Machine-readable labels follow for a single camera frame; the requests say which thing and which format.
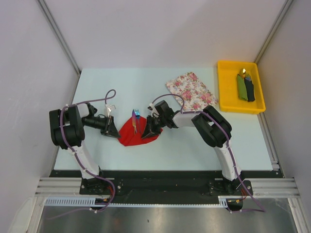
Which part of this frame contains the yellow plastic tray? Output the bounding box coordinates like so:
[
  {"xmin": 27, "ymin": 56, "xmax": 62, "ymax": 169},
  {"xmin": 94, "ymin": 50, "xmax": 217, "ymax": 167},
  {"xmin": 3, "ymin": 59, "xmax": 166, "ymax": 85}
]
[{"xmin": 217, "ymin": 60, "xmax": 266, "ymax": 115}]

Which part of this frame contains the red paper napkin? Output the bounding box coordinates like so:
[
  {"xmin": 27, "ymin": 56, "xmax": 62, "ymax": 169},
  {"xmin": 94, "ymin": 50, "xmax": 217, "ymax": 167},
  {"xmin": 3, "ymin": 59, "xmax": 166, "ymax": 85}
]
[{"xmin": 118, "ymin": 117, "xmax": 159, "ymax": 146}]

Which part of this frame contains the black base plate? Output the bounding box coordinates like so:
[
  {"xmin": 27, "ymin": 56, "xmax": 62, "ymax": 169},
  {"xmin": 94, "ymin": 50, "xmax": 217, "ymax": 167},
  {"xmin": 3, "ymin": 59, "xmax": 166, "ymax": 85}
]
[{"xmin": 50, "ymin": 169, "xmax": 284, "ymax": 207}]

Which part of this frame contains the green rolled napkin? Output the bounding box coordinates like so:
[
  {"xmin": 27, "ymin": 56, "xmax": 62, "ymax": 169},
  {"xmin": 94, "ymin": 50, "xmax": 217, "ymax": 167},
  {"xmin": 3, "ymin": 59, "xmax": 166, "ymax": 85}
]
[{"xmin": 237, "ymin": 74, "xmax": 248, "ymax": 101}]

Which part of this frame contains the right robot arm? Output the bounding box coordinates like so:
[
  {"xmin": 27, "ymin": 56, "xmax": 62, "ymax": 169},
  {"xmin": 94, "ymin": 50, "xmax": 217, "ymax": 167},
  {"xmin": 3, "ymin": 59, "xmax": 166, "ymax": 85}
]
[{"xmin": 141, "ymin": 100, "xmax": 242, "ymax": 195}]

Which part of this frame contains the aluminium frame post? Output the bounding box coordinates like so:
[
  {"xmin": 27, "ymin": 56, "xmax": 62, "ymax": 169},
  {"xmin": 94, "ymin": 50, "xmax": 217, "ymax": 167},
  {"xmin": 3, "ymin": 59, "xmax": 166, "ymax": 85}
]
[
  {"xmin": 36, "ymin": 0, "xmax": 82, "ymax": 77},
  {"xmin": 254, "ymin": 0, "xmax": 296, "ymax": 64}
]

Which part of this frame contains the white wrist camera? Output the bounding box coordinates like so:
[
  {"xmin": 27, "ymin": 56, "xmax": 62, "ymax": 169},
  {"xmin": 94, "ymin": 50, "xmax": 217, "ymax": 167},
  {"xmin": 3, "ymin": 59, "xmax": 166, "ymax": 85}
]
[
  {"xmin": 105, "ymin": 104, "xmax": 116, "ymax": 117},
  {"xmin": 148, "ymin": 103, "xmax": 159, "ymax": 118}
]

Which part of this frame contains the black rolled napkin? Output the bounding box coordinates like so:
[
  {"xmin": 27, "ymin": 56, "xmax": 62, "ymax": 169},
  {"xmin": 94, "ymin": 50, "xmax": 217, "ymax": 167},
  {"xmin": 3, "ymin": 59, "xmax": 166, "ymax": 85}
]
[{"xmin": 244, "ymin": 78, "xmax": 255, "ymax": 102}]

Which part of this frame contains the iridescent knife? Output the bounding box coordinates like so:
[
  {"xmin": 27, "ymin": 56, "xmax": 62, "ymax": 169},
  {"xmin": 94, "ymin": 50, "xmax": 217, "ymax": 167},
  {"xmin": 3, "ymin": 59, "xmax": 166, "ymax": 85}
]
[{"xmin": 132, "ymin": 109, "xmax": 137, "ymax": 134}]

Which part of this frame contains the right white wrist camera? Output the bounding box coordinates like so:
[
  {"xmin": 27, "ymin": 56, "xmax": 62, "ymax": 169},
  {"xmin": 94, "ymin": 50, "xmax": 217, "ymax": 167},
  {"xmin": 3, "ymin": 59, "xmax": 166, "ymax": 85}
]
[{"xmin": 148, "ymin": 103, "xmax": 159, "ymax": 118}]

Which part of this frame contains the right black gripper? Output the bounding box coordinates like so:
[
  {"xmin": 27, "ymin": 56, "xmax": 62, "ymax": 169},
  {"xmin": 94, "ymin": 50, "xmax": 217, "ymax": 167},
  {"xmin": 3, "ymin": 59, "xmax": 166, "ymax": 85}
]
[{"xmin": 141, "ymin": 115, "xmax": 167, "ymax": 139}]

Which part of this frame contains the left aluminium frame post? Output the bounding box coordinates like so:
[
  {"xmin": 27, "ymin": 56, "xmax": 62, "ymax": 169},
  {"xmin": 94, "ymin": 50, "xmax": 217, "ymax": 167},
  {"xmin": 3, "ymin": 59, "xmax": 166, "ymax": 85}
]
[{"xmin": 36, "ymin": 0, "xmax": 82, "ymax": 77}]

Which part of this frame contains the floral cloth mat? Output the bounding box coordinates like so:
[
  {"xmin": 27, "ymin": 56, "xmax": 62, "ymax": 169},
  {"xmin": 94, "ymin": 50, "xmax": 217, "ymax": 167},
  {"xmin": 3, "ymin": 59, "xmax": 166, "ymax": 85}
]
[{"xmin": 166, "ymin": 72, "xmax": 218, "ymax": 111}]

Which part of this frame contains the right aluminium frame rail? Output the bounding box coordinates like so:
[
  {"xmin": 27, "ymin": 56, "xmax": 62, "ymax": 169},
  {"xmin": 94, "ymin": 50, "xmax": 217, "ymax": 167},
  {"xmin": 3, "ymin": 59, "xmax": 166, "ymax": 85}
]
[{"xmin": 248, "ymin": 178, "xmax": 300, "ymax": 198}]

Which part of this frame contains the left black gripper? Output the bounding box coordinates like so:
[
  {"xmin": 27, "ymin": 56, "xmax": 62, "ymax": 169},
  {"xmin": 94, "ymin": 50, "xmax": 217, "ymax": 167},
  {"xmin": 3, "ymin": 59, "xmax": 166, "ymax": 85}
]
[{"xmin": 82, "ymin": 115, "xmax": 121, "ymax": 139}]

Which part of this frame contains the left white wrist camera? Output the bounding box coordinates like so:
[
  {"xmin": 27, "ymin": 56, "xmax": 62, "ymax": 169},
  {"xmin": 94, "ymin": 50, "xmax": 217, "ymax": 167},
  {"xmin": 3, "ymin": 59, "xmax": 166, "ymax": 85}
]
[{"xmin": 105, "ymin": 104, "xmax": 116, "ymax": 117}]

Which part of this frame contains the right aluminium frame post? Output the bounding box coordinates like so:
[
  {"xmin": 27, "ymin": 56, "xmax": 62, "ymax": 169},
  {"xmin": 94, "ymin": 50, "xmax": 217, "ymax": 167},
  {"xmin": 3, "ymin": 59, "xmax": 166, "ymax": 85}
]
[{"xmin": 254, "ymin": 0, "xmax": 296, "ymax": 64}]

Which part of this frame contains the white cable duct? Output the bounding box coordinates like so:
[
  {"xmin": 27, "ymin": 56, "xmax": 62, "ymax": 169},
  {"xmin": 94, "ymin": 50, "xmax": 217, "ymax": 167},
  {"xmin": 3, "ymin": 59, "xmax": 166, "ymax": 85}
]
[{"xmin": 45, "ymin": 197, "xmax": 228, "ymax": 208}]

